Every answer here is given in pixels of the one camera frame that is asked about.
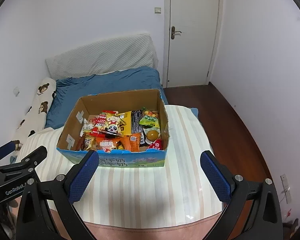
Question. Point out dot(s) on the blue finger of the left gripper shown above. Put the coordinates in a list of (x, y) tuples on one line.
[(7, 149)]

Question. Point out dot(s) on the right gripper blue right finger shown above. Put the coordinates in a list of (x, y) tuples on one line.
[(218, 176)]

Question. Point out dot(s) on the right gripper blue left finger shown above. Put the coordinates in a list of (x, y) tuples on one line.
[(80, 175)]

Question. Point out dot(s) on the yellow biscuit bag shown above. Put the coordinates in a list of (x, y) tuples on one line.
[(90, 143)]

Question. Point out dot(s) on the orange panda chips bag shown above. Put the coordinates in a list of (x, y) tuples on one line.
[(107, 145)]

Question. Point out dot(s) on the orange snack bag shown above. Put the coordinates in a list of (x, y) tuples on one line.
[(131, 142)]

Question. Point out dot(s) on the small red snack packet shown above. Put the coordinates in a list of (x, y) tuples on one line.
[(156, 145)]

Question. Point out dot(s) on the red stick snack packet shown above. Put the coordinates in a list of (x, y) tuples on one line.
[(98, 121)]

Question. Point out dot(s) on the yellow panda snack bag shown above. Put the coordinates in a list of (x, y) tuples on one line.
[(113, 125)]

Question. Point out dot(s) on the egg yolk snack packet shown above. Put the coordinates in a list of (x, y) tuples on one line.
[(151, 134)]

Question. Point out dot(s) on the yellow black snack bag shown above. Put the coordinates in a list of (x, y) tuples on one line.
[(130, 122)]

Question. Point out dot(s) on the colourful candy green bag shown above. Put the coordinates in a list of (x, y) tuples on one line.
[(149, 118)]

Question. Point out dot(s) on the white Franzzi wafer packet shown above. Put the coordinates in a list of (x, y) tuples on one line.
[(86, 128)]

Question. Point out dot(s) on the striped white blanket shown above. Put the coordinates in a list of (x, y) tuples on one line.
[(156, 197)]

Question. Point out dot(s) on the bear print long pillow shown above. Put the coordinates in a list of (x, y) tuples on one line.
[(35, 119)]

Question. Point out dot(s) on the blue cardboard milk box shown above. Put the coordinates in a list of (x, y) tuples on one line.
[(70, 144)]

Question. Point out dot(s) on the white power strip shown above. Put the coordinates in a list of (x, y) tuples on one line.
[(286, 189)]

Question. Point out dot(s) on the blue bed sheet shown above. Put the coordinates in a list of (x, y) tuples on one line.
[(69, 90)]

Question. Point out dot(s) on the grey padded headboard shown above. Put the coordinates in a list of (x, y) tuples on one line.
[(104, 56)]

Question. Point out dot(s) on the white door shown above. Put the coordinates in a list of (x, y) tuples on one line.
[(191, 55)]

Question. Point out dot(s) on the wall socket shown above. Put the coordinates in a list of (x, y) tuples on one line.
[(16, 91)]

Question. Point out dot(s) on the door handle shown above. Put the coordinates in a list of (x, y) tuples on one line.
[(174, 32)]

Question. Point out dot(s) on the wall light switch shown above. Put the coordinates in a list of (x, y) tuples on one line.
[(157, 10)]

